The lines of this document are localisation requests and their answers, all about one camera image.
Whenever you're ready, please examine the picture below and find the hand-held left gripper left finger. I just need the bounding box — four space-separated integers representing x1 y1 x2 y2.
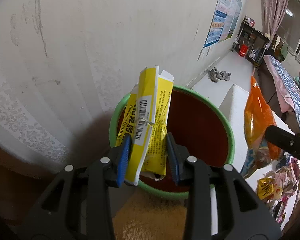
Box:
15 133 133 240

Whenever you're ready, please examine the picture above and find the orange plastic bag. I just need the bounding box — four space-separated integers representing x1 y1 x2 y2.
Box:
244 75 283 178

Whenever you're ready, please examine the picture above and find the grid chart wall poster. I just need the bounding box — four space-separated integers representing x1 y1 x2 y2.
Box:
225 0 243 42

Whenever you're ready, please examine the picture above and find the blue-banded wall poster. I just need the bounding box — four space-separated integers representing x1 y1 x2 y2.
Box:
203 0 237 48

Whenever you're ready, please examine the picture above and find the dark wooden shelf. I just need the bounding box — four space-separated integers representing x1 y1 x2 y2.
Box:
236 16 271 67

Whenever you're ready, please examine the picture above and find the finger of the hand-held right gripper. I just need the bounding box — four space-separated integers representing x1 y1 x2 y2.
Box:
265 125 300 167

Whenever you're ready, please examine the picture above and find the pink bed sheet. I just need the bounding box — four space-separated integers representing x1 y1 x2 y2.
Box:
264 57 299 113

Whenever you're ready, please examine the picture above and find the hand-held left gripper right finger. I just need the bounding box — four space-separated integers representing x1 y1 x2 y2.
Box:
166 132 282 240

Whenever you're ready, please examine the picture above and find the tan fuzzy blanket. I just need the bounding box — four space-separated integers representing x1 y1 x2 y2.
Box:
114 187 188 240

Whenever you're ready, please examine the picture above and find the pile of snack wrappers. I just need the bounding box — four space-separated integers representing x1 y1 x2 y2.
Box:
240 150 300 227

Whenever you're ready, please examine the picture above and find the window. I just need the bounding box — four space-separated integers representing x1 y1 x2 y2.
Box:
275 0 300 57

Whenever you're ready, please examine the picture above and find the blue plaid bed blanket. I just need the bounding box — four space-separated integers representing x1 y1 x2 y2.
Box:
264 55 300 133

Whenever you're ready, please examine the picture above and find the yellow cardboard medicine box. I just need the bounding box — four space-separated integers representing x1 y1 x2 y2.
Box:
115 65 175 187

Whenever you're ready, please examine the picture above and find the green-rimmed red bin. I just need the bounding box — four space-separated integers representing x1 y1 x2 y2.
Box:
109 85 236 200

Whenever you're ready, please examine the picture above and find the pink patterned curtain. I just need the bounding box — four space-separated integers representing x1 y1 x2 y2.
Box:
261 0 291 39

